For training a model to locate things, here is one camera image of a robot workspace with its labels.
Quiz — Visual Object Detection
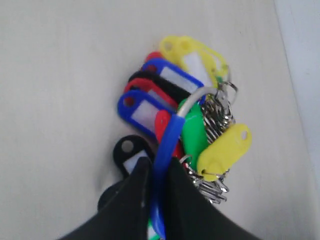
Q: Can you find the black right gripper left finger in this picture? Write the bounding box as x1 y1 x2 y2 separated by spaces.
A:
61 157 152 240

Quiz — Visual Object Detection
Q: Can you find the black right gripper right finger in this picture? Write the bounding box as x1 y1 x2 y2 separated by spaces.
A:
163 158 258 240

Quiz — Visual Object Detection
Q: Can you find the colourful key tag bunch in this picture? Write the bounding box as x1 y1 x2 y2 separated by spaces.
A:
112 35 252 240

